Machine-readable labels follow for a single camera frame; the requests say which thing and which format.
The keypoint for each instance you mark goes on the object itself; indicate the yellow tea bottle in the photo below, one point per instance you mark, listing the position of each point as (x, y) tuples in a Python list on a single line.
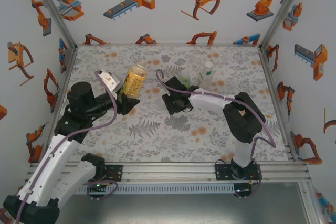
[(134, 82)]

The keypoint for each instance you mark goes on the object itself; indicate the short clear green bottle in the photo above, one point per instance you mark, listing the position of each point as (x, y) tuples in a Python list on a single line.
[(184, 80)]

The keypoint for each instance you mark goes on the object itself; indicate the tall clear bottle green label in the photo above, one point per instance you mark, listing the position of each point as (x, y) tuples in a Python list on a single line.
[(207, 77)]

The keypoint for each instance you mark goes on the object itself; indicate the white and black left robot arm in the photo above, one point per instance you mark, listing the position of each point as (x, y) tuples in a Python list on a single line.
[(52, 163)]

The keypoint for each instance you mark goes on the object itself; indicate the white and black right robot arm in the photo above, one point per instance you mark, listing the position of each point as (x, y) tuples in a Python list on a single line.
[(210, 102)]

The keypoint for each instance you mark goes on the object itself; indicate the grey floral table mat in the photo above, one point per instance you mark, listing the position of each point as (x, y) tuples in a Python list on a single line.
[(118, 58)]

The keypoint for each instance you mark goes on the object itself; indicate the small circuit board green light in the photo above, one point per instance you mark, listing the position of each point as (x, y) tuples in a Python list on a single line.
[(242, 189), (97, 186)]

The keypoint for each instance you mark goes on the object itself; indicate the aluminium side rail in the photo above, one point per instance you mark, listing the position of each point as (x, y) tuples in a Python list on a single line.
[(65, 82), (272, 85)]

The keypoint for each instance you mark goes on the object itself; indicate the aluminium back rail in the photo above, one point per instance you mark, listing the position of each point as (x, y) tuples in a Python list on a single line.
[(168, 43)]

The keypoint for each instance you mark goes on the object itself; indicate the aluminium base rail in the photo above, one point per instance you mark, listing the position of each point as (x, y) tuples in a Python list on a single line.
[(168, 172)]

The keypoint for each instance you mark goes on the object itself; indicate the aluminium corner post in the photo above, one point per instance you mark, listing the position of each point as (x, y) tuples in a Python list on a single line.
[(52, 11), (286, 9)]

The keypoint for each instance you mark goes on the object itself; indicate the aluminium front post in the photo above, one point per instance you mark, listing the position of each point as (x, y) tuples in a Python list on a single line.
[(309, 203)]

